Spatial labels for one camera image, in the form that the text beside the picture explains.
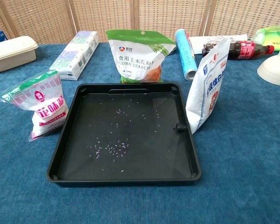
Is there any green white snack packet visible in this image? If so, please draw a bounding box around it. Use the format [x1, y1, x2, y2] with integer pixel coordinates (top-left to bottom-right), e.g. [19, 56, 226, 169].
[105, 29, 177, 84]

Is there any white printed plastic packet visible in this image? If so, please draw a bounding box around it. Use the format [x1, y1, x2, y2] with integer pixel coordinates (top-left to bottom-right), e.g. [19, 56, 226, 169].
[185, 38, 231, 135]

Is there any black square plastic tray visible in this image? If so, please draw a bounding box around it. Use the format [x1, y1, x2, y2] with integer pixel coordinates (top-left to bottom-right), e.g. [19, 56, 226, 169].
[46, 83, 202, 188]

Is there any blue cling film roll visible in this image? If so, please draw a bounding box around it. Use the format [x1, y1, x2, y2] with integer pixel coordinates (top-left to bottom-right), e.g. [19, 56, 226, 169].
[175, 28, 198, 81]

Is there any pastel tissue multipack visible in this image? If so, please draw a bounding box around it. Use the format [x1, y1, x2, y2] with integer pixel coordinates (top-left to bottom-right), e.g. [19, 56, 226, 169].
[49, 30, 100, 81]

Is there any white flat plastic packet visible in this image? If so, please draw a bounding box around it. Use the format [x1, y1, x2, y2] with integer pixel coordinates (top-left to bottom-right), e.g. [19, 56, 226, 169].
[188, 34, 248, 55]

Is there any woven bamboo folding screen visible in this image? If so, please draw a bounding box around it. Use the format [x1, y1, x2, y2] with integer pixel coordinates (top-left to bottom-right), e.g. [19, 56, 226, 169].
[0, 0, 280, 45]

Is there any blue tablecloth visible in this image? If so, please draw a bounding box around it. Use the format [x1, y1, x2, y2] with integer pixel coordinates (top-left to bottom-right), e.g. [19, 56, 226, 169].
[0, 42, 280, 224]

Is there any cola bottle red label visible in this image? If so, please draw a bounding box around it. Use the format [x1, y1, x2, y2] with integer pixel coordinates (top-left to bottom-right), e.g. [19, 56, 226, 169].
[202, 40, 275, 61]

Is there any beige lidded lunch box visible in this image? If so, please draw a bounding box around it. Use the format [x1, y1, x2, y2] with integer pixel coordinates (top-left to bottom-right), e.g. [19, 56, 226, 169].
[0, 35, 39, 73]

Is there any white upturned bowl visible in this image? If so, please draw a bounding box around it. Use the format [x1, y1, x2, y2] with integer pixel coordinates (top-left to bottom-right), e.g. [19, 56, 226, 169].
[257, 55, 280, 85]

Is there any green wet wipes packet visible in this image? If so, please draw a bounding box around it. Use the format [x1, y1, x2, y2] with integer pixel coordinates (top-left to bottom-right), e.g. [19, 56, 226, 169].
[251, 26, 280, 52]

